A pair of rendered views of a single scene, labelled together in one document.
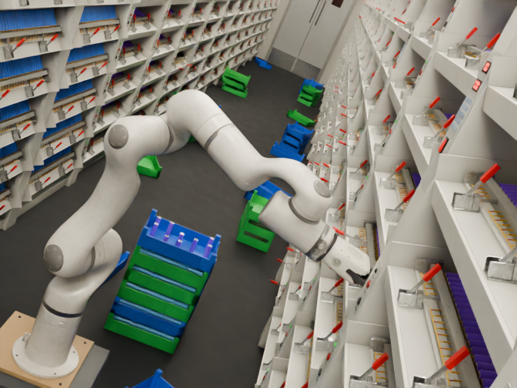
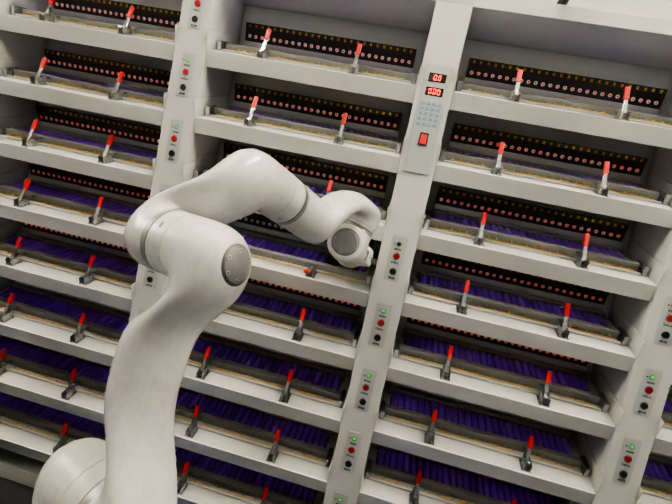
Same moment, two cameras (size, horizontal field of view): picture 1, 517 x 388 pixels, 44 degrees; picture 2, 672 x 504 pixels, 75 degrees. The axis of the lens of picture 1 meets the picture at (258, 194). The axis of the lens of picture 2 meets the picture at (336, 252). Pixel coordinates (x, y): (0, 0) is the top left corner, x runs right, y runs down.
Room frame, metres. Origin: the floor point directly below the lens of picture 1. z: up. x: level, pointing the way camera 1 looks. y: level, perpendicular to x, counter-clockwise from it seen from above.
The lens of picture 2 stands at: (1.23, 0.92, 1.15)
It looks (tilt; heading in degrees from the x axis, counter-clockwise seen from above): 6 degrees down; 278
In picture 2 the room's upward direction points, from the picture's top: 12 degrees clockwise
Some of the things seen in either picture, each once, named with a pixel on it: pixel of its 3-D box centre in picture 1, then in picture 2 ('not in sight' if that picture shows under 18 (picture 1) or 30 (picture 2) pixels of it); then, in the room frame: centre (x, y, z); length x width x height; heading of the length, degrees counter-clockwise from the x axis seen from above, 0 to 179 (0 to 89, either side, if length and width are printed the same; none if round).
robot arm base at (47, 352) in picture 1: (54, 330); not in sight; (1.55, 0.37, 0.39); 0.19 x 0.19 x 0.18
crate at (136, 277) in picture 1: (166, 272); not in sight; (2.33, 0.21, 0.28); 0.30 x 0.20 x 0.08; 97
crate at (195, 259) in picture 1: (180, 239); not in sight; (2.33, 0.21, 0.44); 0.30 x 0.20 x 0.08; 97
